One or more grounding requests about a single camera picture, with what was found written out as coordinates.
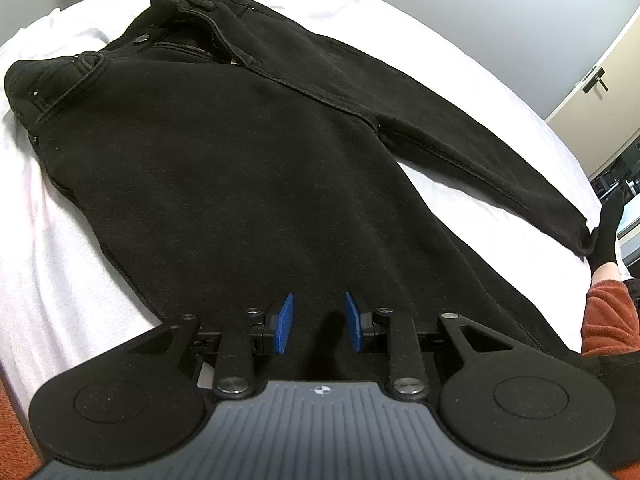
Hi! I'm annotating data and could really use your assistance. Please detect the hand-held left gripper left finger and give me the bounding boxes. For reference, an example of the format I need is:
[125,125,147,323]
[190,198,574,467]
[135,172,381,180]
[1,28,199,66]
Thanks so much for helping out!
[121,293,296,401]

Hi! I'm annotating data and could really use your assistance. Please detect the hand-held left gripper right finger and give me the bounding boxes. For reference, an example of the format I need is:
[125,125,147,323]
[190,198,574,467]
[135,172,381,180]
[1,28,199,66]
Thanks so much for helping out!
[344,291,526,401]

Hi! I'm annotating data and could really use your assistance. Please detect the black pants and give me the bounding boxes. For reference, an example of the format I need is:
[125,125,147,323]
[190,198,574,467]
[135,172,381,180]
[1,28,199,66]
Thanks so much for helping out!
[2,0,606,381]

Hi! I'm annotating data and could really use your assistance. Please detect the white bed sheet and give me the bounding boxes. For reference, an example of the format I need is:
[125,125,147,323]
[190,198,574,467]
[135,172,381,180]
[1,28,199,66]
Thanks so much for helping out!
[0,0,602,461]

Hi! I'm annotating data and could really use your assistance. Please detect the rust orange clothing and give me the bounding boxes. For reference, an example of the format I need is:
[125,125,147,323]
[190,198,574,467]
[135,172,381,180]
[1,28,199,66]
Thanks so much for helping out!
[580,280,640,358]

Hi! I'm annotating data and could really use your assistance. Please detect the person's leg with black sock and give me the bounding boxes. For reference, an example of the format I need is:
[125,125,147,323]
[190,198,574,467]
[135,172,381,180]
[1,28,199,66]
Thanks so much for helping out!
[590,194,627,288]

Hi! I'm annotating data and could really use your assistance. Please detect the cream cabinet door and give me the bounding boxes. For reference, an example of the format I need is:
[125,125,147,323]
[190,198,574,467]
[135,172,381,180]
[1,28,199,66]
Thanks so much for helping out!
[544,0,640,177]

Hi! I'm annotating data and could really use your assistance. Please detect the black door handle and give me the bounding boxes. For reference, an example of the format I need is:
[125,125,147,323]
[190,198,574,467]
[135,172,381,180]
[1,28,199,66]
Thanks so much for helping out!
[582,67,608,94]

